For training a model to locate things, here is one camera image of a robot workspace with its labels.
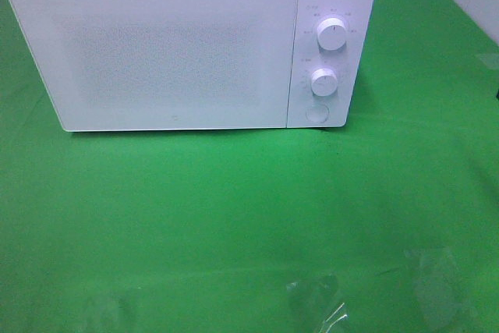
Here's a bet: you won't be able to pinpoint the white round door button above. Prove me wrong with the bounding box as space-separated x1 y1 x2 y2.
306 104 329 123

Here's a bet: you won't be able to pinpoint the green table cloth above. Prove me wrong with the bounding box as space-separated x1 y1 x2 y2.
1 0 498 332

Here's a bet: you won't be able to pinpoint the white round knob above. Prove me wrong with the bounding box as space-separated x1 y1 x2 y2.
310 68 338 97
317 16 347 51

